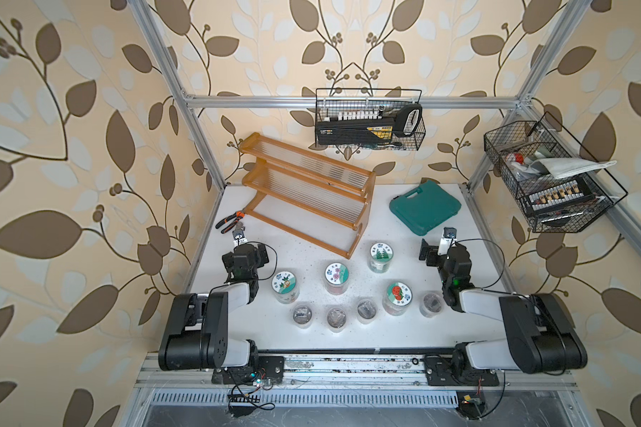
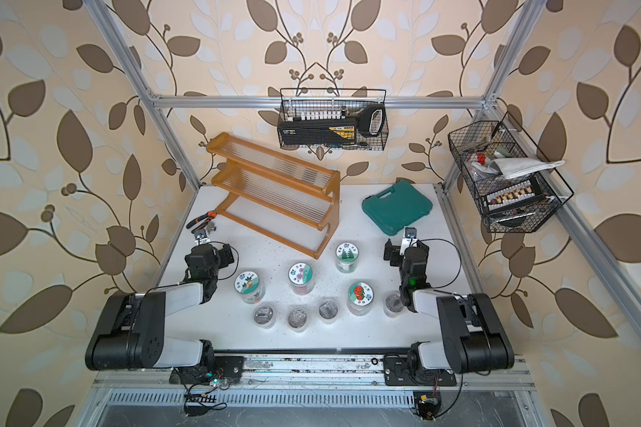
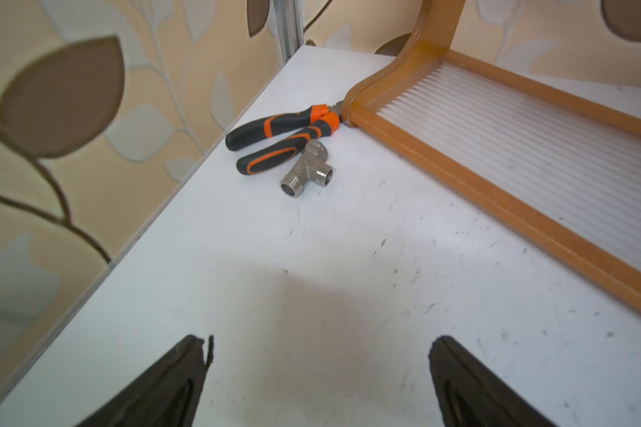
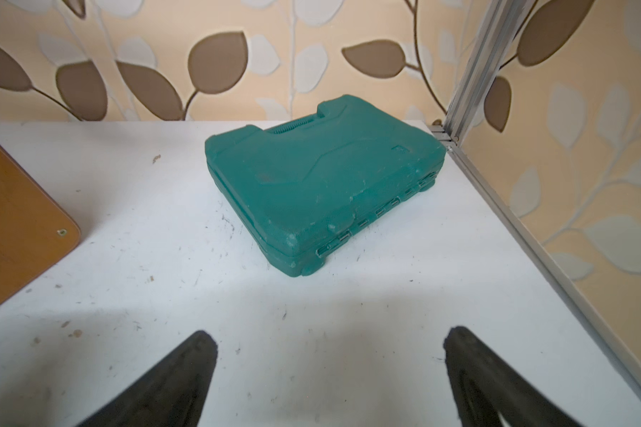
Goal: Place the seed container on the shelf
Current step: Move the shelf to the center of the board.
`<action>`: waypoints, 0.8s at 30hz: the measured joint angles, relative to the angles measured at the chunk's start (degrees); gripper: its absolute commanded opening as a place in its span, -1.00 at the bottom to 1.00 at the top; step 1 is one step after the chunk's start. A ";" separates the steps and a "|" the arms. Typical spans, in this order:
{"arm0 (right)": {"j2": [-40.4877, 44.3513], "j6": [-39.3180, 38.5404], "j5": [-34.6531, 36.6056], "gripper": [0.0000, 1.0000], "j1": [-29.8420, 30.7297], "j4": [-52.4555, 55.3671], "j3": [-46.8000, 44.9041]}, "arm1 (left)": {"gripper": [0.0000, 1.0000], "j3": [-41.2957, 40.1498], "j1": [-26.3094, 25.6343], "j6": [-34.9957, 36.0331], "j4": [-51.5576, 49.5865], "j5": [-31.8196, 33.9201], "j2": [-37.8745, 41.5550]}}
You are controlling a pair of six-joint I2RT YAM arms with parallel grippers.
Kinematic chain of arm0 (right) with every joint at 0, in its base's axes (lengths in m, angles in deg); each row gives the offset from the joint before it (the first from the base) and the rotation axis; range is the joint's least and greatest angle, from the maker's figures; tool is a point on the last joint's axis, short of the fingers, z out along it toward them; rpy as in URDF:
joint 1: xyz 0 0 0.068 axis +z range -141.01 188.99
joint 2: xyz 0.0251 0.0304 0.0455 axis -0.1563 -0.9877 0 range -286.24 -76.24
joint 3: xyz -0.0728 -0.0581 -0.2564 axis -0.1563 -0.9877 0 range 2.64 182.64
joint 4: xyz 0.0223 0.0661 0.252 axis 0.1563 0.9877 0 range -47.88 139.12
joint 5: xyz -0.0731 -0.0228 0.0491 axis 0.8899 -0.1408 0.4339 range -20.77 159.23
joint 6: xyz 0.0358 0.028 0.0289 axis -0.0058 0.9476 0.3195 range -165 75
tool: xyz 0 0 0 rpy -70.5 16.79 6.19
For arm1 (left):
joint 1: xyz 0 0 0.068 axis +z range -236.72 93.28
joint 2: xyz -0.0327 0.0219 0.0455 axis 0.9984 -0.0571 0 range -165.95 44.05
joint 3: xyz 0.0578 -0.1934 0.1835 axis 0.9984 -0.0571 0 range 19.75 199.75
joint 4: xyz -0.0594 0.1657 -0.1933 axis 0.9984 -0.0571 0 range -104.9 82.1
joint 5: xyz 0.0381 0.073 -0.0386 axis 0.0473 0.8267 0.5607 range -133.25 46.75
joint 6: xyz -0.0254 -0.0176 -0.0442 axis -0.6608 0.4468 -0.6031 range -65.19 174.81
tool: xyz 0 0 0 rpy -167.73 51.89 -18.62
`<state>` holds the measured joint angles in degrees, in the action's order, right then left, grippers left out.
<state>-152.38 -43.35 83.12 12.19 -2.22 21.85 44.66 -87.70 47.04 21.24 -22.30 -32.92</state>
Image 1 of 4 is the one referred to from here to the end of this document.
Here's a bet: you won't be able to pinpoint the paint tube set box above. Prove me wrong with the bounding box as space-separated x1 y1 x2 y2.
527 179 595 214

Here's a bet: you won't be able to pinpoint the right black wire basket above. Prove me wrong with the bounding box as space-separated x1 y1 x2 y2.
484 112 629 234

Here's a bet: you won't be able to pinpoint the black wire basket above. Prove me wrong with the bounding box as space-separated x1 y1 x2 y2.
313 87 426 151
484 112 629 234

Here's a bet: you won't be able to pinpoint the carrot label seed jar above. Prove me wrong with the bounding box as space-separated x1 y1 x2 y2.
272 270 299 304

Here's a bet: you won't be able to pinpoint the wooden two-tier shelf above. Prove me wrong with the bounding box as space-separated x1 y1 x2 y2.
239 133 377 259

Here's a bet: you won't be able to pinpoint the white paper in basket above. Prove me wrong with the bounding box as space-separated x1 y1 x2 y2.
529 158 617 180

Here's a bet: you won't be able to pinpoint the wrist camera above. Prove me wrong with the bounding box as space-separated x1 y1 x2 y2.
231 222 247 247
437 227 457 255

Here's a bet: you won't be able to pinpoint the green plastic tool case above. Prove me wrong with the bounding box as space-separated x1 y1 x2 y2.
389 181 461 237

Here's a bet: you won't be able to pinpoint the clear seed jar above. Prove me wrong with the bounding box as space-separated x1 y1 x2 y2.
419 292 444 318
356 299 377 325
292 304 313 329
326 307 347 333

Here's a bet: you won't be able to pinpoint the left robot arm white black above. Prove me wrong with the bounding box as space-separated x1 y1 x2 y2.
158 242 269 371

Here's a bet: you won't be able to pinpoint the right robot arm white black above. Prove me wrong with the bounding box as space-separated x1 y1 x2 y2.
418 239 589 375

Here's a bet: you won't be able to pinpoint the black yellow tool in basket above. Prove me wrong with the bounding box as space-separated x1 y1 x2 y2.
315 103 425 149

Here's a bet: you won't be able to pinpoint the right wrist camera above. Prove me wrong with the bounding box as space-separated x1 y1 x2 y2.
437 227 457 255

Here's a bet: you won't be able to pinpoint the grass label seed jar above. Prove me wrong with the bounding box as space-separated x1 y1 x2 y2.
369 242 394 274

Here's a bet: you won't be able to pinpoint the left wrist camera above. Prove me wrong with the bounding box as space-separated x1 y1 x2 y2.
231 222 247 247

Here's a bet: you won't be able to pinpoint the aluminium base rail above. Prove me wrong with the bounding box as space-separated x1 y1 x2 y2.
135 349 579 392

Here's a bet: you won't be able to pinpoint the tomato label seed jar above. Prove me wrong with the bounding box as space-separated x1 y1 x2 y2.
382 282 413 316

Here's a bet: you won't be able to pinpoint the orange black pliers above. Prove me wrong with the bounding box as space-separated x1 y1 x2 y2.
215 211 245 234

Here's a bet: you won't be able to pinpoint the back black wire basket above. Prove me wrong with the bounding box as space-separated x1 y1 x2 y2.
313 87 426 151

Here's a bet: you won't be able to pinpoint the flower label seed jar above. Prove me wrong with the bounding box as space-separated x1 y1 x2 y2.
325 263 349 295

